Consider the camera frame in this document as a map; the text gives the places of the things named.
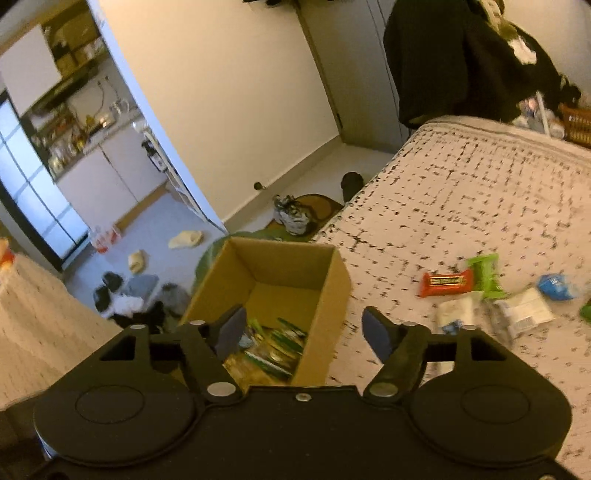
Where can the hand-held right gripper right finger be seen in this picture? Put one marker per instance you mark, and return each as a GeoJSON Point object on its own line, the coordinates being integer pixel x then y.
{"type": "Point", "coordinates": [376, 333]}

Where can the blue and white snack packet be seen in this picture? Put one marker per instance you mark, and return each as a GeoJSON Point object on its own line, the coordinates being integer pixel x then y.
{"type": "Point", "coordinates": [556, 286]}

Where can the red chocolate bar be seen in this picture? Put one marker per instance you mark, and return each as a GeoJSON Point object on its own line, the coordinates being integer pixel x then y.
{"type": "Point", "coordinates": [445, 282]}

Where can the checkered beige scarf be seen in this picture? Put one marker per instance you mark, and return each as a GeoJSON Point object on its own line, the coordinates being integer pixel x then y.
{"type": "Point", "coordinates": [496, 18]}

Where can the light green snack packet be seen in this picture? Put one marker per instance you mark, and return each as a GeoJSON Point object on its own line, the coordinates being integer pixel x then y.
{"type": "Point", "coordinates": [487, 277]}

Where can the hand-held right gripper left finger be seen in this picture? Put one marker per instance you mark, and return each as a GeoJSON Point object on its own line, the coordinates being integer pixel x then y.
{"type": "Point", "coordinates": [231, 330]}

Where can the dark clothes on floor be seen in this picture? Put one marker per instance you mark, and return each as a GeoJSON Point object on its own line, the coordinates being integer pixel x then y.
{"type": "Point", "coordinates": [138, 295]}

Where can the orange plastic basket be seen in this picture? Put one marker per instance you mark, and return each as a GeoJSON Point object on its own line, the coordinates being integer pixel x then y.
{"type": "Point", "coordinates": [577, 124]}

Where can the black framed glass door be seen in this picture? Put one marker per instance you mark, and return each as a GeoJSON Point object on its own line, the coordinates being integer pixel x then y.
{"type": "Point", "coordinates": [32, 203]}

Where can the brown floor mat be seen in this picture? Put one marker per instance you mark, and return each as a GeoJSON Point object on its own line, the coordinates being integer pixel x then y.
{"type": "Point", "coordinates": [325, 207]}

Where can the brown cardboard box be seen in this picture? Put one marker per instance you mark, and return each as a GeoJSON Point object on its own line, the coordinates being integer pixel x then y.
{"type": "Point", "coordinates": [323, 314]}

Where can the cartoon doll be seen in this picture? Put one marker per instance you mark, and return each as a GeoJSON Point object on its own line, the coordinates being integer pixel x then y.
{"type": "Point", "coordinates": [5, 256]}

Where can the white shelf rack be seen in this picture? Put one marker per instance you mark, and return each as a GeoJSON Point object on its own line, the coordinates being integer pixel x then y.
{"type": "Point", "coordinates": [173, 175]}

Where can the black shoe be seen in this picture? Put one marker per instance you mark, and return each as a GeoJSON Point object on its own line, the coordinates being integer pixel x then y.
{"type": "Point", "coordinates": [352, 184]}

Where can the shelf with cardboard boxes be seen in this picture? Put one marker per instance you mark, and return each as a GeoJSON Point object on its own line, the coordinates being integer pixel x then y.
{"type": "Point", "coordinates": [76, 41]}

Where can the red and white plastic bag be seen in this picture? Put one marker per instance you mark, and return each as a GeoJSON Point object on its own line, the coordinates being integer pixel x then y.
{"type": "Point", "coordinates": [105, 239]}

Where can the black coat pile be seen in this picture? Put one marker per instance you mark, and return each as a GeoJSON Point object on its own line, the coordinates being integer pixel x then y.
{"type": "Point", "coordinates": [438, 69]}

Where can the white kitchen cabinet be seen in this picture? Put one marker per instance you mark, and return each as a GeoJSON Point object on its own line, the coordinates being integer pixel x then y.
{"type": "Point", "coordinates": [111, 175]}

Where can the bread packet with green band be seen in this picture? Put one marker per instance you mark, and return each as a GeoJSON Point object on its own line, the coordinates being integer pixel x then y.
{"type": "Point", "coordinates": [524, 314]}

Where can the grey sneakers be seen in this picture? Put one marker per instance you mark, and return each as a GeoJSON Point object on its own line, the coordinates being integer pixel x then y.
{"type": "Point", "coordinates": [291, 217]}

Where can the patterned bed sheet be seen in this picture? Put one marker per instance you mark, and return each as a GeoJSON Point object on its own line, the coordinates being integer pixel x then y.
{"type": "Point", "coordinates": [461, 184]}

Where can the white cloth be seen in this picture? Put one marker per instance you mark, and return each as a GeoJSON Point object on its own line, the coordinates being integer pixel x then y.
{"type": "Point", "coordinates": [524, 50]}

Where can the cream slipper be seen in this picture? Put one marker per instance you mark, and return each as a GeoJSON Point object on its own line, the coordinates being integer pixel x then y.
{"type": "Point", "coordinates": [185, 239]}
{"type": "Point", "coordinates": [137, 261]}

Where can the grey door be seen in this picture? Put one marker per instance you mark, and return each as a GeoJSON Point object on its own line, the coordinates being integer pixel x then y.
{"type": "Point", "coordinates": [351, 69]}

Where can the dark green snack packet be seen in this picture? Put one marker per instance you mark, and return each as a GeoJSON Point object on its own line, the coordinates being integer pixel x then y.
{"type": "Point", "coordinates": [586, 310]}

